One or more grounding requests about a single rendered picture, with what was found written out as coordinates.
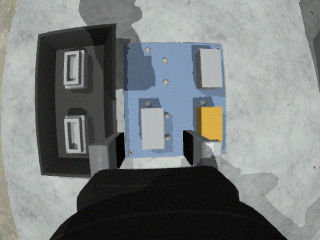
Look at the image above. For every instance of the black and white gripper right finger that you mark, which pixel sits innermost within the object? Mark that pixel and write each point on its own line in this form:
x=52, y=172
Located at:
x=201, y=151

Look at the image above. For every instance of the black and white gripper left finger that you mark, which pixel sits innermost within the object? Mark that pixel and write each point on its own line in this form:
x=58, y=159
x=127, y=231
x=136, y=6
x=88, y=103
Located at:
x=109, y=154

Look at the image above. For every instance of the yellow rectangular block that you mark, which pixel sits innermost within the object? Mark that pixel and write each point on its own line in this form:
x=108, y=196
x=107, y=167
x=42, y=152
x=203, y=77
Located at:
x=209, y=122

